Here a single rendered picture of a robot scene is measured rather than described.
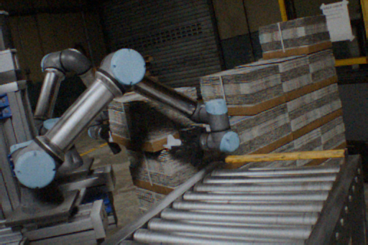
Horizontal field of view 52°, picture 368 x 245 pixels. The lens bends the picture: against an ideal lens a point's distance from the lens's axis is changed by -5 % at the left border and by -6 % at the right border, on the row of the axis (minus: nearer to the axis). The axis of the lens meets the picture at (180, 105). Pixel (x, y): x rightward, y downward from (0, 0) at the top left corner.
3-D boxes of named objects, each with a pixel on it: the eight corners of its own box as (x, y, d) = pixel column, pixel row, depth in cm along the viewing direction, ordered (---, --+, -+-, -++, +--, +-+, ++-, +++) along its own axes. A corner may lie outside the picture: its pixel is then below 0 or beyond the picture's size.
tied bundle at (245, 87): (205, 116, 235) (197, 77, 232) (238, 104, 253) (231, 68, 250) (253, 116, 205) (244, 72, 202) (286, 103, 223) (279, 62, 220)
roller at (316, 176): (206, 190, 138) (206, 175, 138) (343, 188, 112) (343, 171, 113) (199, 190, 133) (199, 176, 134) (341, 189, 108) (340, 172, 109)
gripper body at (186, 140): (190, 125, 166) (210, 125, 156) (194, 144, 167) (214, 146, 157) (176, 130, 161) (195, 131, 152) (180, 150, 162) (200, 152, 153)
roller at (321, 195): (187, 207, 126) (188, 191, 128) (336, 208, 101) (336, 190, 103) (179, 205, 122) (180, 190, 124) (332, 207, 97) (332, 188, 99)
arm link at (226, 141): (238, 127, 144) (243, 149, 145) (218, 126, 153) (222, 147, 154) (223, 133, 139) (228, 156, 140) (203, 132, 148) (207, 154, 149)
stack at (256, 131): (157, 284, 213) (121, 144, 202) (286, 205, 281) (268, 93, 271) (202, 310, 182) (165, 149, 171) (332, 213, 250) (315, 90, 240)
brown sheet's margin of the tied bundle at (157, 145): (135, 149, 182) (133, 140, 181) (185, 131, 198) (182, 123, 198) (154, 151, 169) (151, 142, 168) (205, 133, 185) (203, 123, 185)
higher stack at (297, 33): (286, 205, 281) (255, 26, 264) (309, 190, 299) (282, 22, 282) (331, 213, 250) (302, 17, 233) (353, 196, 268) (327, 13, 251)
